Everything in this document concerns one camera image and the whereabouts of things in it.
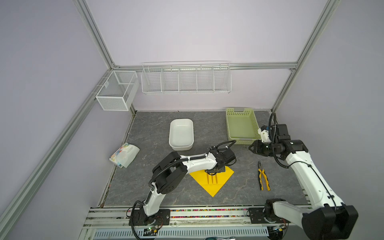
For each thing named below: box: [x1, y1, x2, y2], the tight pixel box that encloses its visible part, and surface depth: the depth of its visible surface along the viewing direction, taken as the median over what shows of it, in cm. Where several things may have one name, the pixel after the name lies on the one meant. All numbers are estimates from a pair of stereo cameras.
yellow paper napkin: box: [189, 166, 235, 197], surface depth 87 cm
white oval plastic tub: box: [169, 118, 195, 151], surface depth 108 cm
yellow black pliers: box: [258, 161, 271, 191], surface depth 88 cm
